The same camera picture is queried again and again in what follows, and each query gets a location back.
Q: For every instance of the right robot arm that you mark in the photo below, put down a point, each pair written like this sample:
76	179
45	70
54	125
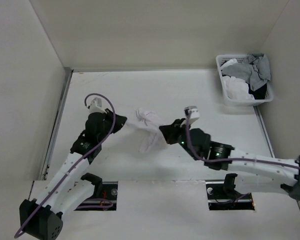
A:
245	172

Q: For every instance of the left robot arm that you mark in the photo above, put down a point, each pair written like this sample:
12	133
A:
42	217

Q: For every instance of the white plastic laundry basket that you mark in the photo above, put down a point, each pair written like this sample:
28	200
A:
220	60

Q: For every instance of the grey tank top in basket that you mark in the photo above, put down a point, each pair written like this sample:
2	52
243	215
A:
254	70

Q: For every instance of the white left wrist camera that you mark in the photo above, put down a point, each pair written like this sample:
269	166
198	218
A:
96	106

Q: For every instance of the metal left table rail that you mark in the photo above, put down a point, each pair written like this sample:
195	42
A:
60	108

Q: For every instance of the white front cover board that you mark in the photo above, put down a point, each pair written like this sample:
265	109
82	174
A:
178	210

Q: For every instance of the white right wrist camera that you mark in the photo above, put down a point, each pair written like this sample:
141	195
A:
192	114

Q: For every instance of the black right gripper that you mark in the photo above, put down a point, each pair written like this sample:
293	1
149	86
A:
170	131

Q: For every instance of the white tank top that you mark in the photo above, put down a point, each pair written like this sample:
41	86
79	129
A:
149	122

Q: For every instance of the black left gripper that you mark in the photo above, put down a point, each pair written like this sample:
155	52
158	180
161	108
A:
119	121

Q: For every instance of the white garment in basket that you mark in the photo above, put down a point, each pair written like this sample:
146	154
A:
237	86

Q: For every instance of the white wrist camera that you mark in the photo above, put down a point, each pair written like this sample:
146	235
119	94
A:
96	106
192	114

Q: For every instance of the black garment in basket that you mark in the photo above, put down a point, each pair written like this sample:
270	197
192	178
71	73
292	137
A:
259	94

